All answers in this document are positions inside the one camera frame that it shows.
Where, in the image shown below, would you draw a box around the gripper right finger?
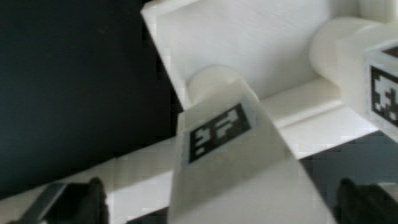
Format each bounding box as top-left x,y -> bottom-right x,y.
334,178 -> 398,224

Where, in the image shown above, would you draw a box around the white chair seat piece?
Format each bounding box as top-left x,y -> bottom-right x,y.
141,0 -> 398,106

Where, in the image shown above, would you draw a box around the white chair leg block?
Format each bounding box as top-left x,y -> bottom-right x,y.
310,17 -> 398,142

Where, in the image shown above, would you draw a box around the white U-shaped frame fence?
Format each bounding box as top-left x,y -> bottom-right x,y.
0,78 -> 381,224

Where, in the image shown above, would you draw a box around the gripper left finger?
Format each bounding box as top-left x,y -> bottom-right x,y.
8,177 -> 109,224

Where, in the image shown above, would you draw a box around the white chair leg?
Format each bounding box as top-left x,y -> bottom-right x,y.
169,66 -> 338,224

